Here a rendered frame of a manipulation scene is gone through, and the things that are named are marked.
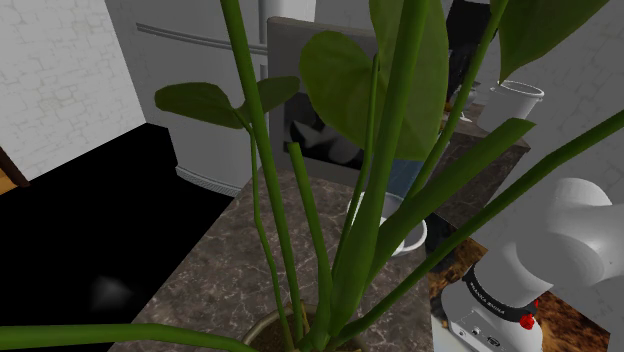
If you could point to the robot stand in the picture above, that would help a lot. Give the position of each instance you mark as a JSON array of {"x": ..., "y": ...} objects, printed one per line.
[{"x": 571, "y": 322}]

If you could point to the white cup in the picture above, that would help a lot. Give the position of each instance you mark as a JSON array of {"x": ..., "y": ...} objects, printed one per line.
[{"x": 509, "y": 109}]

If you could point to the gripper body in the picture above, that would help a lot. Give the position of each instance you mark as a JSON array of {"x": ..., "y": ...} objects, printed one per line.
[{"x": 465, "y": 34}]

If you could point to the grey refrigerator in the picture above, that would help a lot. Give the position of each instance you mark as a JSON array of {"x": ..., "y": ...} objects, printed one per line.
[{"x": 195, "y": 53}]

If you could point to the blue box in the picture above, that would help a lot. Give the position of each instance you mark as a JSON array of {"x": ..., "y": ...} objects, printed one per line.
[{"x": 403, "y": 176}]

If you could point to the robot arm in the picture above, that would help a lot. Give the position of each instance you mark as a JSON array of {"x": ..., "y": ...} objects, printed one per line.
[{"x": 565, "y": 234}]

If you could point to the white bowl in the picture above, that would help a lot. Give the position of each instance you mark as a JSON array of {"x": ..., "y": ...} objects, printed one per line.
[{"x": 413, "y": 238}]

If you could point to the green potted plant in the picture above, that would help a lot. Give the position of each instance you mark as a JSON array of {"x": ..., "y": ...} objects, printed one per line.
[{"x": 390, "y": 146}]

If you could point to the grey picture frame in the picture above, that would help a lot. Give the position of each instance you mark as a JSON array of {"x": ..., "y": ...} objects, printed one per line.
[{"x": 285, "y": 53}]

